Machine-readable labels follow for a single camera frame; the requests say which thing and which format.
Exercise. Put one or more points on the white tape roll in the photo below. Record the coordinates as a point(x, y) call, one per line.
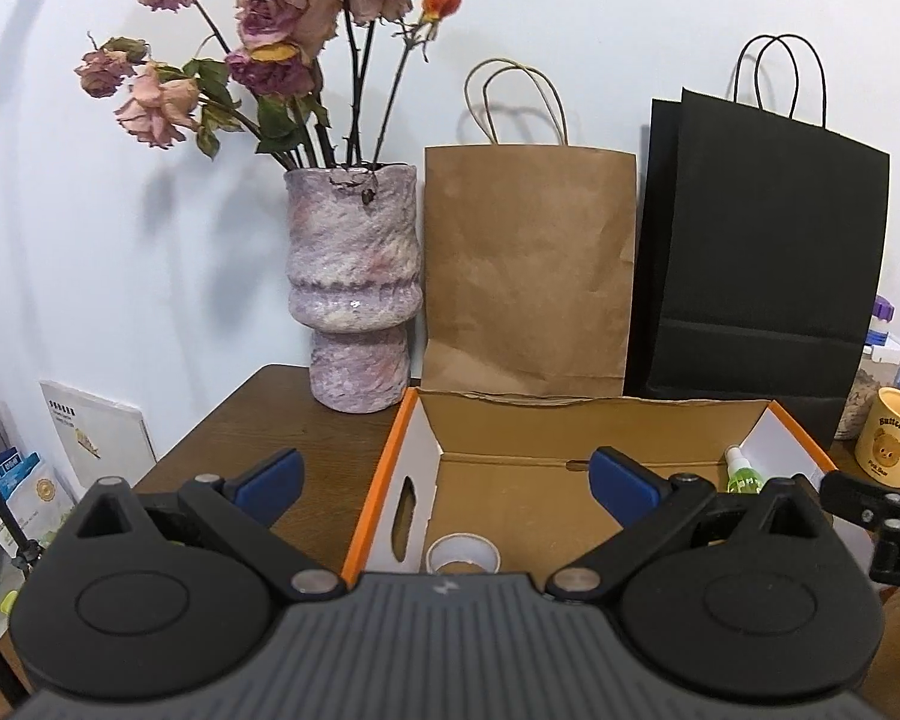
point(487, 551)

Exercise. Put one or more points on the clear container purple lid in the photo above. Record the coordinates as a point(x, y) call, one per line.
point(866, 382)

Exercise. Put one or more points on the black light stand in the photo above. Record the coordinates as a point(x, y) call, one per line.
point(0, 525)

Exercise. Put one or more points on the dried rose bouquet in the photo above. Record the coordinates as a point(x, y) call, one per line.
point(277, 30)

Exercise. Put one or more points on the black paper bag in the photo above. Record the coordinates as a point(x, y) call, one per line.
point(757, 240)

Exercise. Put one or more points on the mottled purple ceramic vase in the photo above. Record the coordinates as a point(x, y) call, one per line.
point(352, 277)

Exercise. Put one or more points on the yellow bear mug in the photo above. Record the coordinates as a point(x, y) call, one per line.
point(885, 435)

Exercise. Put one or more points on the red cardboard box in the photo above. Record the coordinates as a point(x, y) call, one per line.
point(510, 427)

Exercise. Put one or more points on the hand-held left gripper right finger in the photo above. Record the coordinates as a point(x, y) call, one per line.
point(622, 487)

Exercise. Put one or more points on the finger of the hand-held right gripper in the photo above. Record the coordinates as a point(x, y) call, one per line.
point(855, 495)

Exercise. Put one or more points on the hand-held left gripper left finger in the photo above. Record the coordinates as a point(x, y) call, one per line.
point(270, 484)

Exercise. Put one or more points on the brown paper bag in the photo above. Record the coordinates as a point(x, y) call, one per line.
point(525, 270)

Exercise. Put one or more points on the white board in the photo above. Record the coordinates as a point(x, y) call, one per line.
point(97, 427)

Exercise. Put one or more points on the blue white packet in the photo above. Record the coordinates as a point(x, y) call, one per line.
point(7, 469)

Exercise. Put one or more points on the green spray bottle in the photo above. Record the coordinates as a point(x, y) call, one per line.
point(742, 474)

